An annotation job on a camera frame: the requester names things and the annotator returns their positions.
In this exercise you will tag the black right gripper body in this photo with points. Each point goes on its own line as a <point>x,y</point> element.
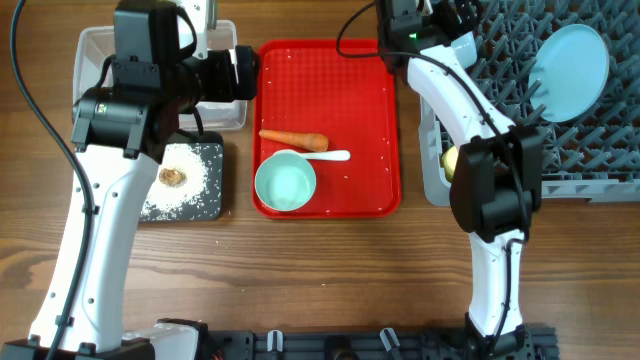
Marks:
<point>451,13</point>

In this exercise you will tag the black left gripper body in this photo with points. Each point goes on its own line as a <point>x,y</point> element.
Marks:
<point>213,77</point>

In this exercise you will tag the brown food scrap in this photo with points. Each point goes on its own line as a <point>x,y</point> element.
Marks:
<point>172,177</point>

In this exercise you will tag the orange carrot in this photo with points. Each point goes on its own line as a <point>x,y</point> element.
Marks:
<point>309,141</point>

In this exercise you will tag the green bowl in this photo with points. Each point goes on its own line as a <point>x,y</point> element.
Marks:
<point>285,182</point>

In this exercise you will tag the light blue plate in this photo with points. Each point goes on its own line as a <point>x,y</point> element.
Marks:
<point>570,72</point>

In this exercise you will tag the white rice pile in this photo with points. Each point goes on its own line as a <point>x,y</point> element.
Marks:
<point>192,185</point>

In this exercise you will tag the white plastic spoon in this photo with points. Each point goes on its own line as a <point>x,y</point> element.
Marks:
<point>336,155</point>

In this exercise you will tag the yellow cup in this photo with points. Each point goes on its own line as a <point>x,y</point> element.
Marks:
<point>448,162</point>

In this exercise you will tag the light blue bowl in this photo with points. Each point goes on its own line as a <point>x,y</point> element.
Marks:
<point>465,49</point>

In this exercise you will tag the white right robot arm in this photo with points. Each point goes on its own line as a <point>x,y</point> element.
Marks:
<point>496,185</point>

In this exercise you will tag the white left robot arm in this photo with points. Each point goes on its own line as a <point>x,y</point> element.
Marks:
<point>161,68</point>

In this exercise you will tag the grey dishwasher rack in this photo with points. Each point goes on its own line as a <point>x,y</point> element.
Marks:
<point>596,155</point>

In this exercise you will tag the black tray bin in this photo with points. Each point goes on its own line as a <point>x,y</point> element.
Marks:
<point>210,205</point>

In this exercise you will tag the red serving tray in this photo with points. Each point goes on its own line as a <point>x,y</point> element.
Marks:
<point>334,89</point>

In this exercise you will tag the clear plastic bin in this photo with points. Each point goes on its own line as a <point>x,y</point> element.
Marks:
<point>96,43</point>

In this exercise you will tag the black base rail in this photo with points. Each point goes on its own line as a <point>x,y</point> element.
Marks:
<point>527,343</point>

